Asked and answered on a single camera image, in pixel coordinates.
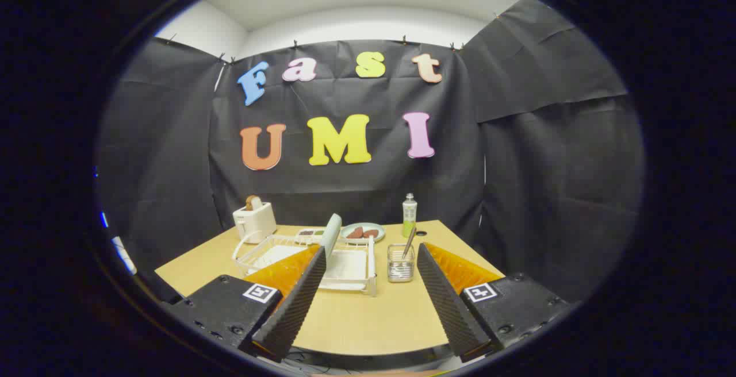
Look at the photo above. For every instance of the brown food piece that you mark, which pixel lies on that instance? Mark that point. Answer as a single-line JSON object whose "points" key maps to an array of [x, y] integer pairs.
{"points": [[356, 233], [371, 233]]}

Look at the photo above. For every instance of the white drain tray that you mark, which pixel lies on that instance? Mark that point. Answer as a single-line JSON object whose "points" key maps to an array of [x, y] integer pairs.
{"points": [[351, 268]]}

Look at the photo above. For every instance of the green plate with food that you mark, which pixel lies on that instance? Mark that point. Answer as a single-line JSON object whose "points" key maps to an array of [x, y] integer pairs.
{"points": [[376, 226]]}

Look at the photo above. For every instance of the small white sauce dish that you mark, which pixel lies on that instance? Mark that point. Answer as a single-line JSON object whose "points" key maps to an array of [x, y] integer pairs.
{"points": [[310, 233]]}

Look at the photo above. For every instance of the white device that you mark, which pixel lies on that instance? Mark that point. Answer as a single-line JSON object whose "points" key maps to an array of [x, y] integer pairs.
{"points": [[123, 255]]}

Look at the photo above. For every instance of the green and white bottle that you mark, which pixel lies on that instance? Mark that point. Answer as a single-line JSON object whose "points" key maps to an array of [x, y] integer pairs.
{"points": [[409, 216]]}

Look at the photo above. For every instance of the pale green plate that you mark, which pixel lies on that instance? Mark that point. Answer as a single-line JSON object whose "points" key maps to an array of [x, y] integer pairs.
{"points": [[332, 233]]}

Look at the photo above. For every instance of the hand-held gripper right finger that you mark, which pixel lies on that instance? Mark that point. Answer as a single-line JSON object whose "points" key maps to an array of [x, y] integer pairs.
{"points": [[448, 302]]}

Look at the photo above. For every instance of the bread slice in toaster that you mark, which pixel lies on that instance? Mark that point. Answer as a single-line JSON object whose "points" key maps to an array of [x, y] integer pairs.
{"points": [[253, 202]]}

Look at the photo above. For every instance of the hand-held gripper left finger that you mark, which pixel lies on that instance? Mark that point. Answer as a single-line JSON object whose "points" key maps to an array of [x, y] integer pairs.
{"points": [[299, 302]]}

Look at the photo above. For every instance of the white toaster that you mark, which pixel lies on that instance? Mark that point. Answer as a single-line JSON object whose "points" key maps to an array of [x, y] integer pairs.
{"points": [[256, 224]]}

